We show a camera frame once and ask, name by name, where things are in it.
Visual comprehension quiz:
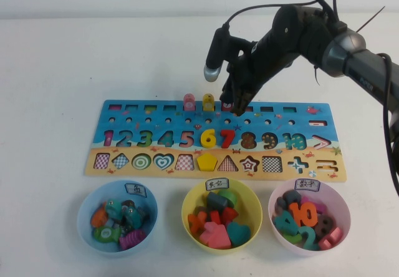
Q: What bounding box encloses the brown wooden number eight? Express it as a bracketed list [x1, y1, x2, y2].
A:
[313, 215, 333, 239]

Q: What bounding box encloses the pink wooden equals sign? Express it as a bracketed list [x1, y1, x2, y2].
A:
[317, 228, 344, 249]

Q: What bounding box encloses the yellow plastic bowl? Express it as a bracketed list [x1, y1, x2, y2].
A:
[181, 178, 263, 256]

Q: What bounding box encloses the red wooden shape piece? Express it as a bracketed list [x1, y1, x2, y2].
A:
[221, 207, 240, 226]

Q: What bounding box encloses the light blue plastic bowl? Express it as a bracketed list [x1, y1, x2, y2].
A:
[77, 180, 159, 253]

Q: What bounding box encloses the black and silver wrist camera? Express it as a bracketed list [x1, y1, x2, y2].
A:
[203, 24, 230, 83]

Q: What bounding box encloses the yellow wooden fish piece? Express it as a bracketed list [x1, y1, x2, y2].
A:
[202, 94, 216, 112]

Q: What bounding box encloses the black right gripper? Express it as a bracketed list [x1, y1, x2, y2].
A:
[219, 29, 296, 116]

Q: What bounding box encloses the pink plastic bowl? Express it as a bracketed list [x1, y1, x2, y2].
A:
[267, 178, 352, 257]

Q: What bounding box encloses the yellow wooden pentagon piece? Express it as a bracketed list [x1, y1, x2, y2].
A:
[196, 154, 218, 172]

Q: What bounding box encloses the colourful wooden number puzzle board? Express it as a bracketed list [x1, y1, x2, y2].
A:
[84, 99, 347, 183]

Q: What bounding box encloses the red wooden number seven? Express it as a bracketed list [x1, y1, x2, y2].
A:
[220, 129, 236, 149]

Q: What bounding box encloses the paper label on pink bowl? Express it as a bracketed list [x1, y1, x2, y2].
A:
[294, 178, 322, 193]

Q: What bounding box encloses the pink wooden fish piece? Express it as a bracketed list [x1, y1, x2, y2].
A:
[183, 94, 196, 112]

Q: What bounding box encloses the green wooden fish piece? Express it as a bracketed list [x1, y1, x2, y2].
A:
[92, 225, 121, 243]

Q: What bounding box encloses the green wooden round piece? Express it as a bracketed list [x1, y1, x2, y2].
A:
[217, 188, 238, 208]

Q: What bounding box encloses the orange wooden cross piece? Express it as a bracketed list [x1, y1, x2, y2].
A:
[188, 210, 208, 235]

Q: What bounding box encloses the grey wooden number piece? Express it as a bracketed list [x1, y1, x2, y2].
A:
[276, 190, 302, 211]

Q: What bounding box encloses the teal wooden number four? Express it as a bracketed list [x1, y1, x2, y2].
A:
[273, 213, 302, 236]

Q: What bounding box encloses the orange wooden fish piece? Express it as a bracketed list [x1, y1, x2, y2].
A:
[90, 207, 109, 228]

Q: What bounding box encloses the magenta wooden number piece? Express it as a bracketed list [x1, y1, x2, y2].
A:
[300, 195, 327, 214]

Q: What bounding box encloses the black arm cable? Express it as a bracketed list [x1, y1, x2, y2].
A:
[344, 52, 399, 197]

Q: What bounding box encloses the orange wooden number ten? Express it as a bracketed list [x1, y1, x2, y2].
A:
[288, 201, 318, 227]

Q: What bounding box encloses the black zip tie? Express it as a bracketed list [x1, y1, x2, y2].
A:
[357, 6, 387, 33]

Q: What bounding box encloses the paper label on blue bowl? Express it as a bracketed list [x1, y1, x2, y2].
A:
[124, 182, 149, 197]

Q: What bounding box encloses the teal wooden number two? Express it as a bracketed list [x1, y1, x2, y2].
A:
[294, 225, 319, 250]

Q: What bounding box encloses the dark teal wooden block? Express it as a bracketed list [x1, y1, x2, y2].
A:
[206, 192, 228, 212]

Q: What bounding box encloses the dark teal wooden fish piece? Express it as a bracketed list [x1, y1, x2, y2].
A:
[120, 207, 144, 228]

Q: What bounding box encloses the yellow wooden number six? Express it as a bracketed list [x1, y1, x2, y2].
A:
[199, 129, 217, 148]

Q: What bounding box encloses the teal wooden heart piece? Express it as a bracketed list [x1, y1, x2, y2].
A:
[226, 221, 252, 247]

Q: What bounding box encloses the purple wooden fish piece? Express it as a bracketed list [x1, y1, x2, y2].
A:
[118, 230, 147, 250]

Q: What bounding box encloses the paper label on yellow bowl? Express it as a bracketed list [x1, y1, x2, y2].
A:
[204, 178, 230, 192]

